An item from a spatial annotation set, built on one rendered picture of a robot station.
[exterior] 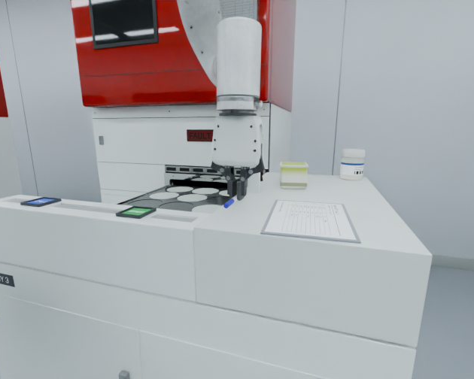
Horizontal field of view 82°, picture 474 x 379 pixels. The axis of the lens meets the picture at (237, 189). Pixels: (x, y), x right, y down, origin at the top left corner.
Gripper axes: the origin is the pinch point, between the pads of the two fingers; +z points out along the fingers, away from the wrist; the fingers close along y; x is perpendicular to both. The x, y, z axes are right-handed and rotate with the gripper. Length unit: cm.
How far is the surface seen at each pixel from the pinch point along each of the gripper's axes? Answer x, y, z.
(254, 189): -13.4, -0.6, 2.7
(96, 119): -49, 82, -16
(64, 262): 13.8, 33.9, 15.7
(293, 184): -20.5, -9.6, 2.2
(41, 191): -198, 325, 70
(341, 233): 10.4, -20.4, 3.2
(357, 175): -39.9, -27.9, 1.7
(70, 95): -198, 259, -45
